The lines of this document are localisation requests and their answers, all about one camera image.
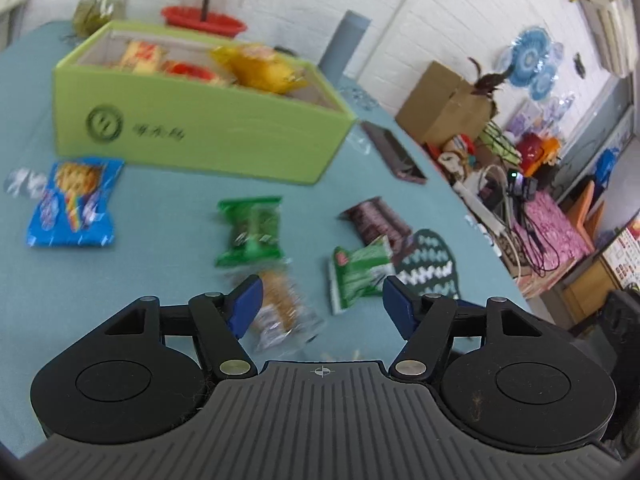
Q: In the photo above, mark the red snack packet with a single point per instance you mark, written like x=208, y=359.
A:
x=192, y=71

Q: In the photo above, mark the long yellow red-label packet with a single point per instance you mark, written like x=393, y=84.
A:
x=142, y=57

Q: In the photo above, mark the green white snack packet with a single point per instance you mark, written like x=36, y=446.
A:
x=360, y=270

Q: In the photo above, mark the yellow round snack packet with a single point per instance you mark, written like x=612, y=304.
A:
x=260, y=67

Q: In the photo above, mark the red toy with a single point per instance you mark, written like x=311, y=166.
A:
x=535, y=147

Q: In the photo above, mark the brown cardboard box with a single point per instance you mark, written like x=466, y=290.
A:
x=440, y=105

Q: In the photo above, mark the white air conditioner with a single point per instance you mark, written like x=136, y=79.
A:
x=612, y=20

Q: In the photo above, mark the green candy packet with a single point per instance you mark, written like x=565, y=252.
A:
x=252, y=230

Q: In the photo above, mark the green cardboard box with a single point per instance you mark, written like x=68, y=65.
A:
x=200, y=125

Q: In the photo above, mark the dark brown snack packet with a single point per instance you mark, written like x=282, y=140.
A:
x=375, y=220

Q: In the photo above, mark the red tray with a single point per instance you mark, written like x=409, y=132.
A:
x=205, y=21

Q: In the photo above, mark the grey cylinder bottle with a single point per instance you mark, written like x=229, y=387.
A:
x=342, y=45

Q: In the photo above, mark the white power strip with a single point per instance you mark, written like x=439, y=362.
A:
x=480, y=207

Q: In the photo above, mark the blue wall plates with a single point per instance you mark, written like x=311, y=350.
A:
x=532, y=60

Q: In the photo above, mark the pink patterned cloth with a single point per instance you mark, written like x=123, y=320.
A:
x=555, y=230

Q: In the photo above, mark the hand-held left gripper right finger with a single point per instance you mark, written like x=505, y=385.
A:
x=398, y=305

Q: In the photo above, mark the orange chair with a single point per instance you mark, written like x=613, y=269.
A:
x=585, y=210

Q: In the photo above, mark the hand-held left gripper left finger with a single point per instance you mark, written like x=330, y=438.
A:
x=245, y=307

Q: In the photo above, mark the black speaker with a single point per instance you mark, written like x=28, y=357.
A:
x=625, y=335

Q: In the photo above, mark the blue biscuit packet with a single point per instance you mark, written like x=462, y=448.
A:
x=75, y=200

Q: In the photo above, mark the brown round cookie packet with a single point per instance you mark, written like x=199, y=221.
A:
x=280, y=305

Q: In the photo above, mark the brown phone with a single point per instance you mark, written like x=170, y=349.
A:
x=395, y=152

